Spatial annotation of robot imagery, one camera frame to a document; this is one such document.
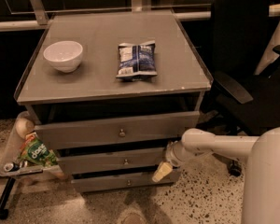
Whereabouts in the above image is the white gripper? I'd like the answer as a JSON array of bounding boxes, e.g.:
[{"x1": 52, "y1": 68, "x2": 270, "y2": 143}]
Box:
[{"x1": 152, "y1": 141, "x2": 190, "y2": 183}]

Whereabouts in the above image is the grey drawer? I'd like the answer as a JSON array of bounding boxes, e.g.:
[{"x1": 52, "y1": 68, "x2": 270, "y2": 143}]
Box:
[
  {"x1": 58, "y1": 147, "x2": 164, "y2": 175},
  {"x1": 35, "y1": 111, "x2": 200, "y2": 149},
  {"x1": 71, "y1": 169, "x2": 180, "y2": 192}
]

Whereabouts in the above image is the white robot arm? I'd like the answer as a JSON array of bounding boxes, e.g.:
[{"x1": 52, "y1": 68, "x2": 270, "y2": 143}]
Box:
[{"x1": 152, "y1": 127, "x2": 280, "y2": 224}]

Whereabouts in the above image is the grey top drawer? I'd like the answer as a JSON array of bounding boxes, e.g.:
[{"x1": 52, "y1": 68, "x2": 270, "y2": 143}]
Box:
[{"x1": 35, "y1": 111, "x2": 200, "y2": 149}]

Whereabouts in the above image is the grey bottom drawer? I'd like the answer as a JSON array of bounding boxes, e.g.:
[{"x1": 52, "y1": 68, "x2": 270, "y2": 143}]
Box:
[{"x1": 71, "y1": 169, "x2": 180, "y2": 192}]

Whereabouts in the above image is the grey drawer cabinet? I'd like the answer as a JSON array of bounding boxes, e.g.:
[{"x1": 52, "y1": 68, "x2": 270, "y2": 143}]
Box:
[{"x1": 16, "y1": 10, "x2": 212, "y2": 179}]

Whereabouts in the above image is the blue chip bag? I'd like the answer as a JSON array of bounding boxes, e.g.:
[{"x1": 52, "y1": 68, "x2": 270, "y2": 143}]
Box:
[{"x1": 116, "y1": 40, "x2": 158, "y2": 81}]

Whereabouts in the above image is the black office chair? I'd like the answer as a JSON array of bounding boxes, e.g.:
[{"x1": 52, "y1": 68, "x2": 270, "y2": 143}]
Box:
[{"x1": 197, "y1": 0, "x2": 280, "y2": 177}]

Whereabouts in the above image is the green snack bag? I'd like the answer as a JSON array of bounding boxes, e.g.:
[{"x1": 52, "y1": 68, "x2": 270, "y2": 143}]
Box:
[{"x1": 19, "y1": 133, "x2": 58, "y2": 167}]

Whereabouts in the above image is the clear acrylic side bin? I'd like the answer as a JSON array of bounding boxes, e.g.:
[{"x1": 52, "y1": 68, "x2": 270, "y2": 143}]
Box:
[{"x1": 0, "y1": 111, "x2": 65, "y2": 179}]

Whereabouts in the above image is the beige round object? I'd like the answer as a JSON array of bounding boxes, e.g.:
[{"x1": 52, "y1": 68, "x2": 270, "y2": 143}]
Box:
[{"x1": 15, "y1": 118, "x2": 35, "y2": 139}]

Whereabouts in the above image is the white ceramic bowl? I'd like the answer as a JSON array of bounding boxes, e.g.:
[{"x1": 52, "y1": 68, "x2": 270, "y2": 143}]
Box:
[{"x1": 43, "y1": 41, "x2": 83, "y2": 73}]

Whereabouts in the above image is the soda can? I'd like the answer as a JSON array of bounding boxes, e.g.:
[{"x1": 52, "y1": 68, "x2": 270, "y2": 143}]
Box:
[{"x1": 4, "y1": 162, "x2": 20, "y2": 173}]

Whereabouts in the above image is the black stand leg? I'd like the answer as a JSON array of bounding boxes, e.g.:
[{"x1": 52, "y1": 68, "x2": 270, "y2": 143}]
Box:
[{"x1": 0, "y1": 177, "x2": 15, "y2": 220}]

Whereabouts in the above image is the metal railing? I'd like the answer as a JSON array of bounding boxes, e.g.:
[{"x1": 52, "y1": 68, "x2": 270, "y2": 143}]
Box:
[{"x1": 0, "y1": 0, "x2": 280, "y2": 34}]

